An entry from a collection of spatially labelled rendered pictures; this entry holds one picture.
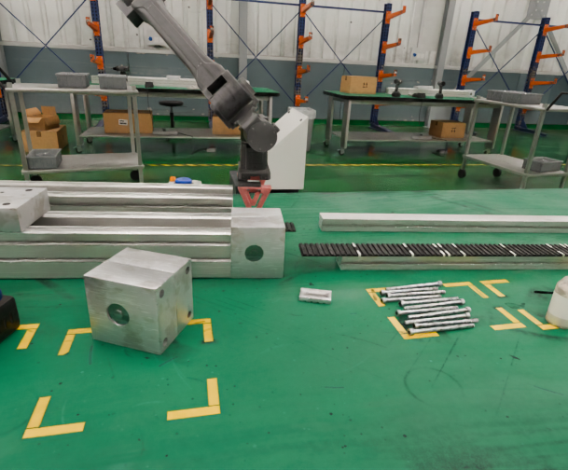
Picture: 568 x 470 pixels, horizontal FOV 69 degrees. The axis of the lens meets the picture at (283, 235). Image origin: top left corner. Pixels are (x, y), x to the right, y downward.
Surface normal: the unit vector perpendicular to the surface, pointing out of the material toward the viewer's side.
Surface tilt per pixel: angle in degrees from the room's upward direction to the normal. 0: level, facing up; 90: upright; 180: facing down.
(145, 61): 90
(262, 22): 90
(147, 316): 90
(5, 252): 90
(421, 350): 0
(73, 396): 0
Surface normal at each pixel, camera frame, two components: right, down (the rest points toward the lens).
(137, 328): -0.27, 0.36
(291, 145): 0.17, 0.39
